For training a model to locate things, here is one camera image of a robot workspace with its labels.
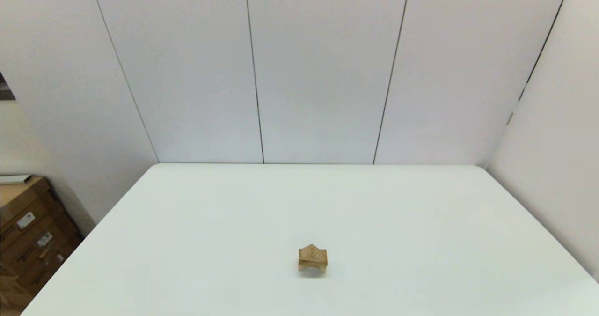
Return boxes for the triangular wooden building block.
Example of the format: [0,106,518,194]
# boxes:
[299,244,328,263]

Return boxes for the stacked cardboard boxes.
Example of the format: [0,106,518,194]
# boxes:
[0,192,84,297]

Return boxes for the plain brown cardboard box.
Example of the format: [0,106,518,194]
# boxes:
[0,176,51,225]

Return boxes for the small brown cardboard box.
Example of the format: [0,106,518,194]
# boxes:
[0,267,34,316]

